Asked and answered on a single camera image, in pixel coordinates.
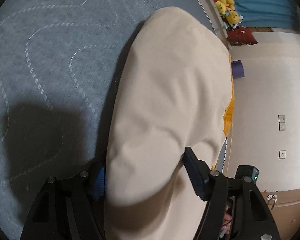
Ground white wall socket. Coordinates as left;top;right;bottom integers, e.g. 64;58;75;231
279;150;287;159

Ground yellow plush toys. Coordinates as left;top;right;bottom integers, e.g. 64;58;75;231
214;0;244;30

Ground dark red cushion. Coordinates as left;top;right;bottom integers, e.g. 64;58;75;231
227;26;258;46

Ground grey quilted mattress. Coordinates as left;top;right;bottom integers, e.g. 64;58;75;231
0;0;218;239

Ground beige and mustard jacket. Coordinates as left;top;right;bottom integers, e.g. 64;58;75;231
104;7;235;239

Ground blue curtain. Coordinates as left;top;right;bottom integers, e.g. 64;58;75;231
234;0;300;30

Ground white wall switch pair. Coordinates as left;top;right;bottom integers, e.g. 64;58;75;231
278;114;286;131

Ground purple flat box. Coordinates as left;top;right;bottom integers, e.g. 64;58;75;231
231;60;245;79

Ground person's right hand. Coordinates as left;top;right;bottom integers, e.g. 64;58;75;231
221;204;232;231

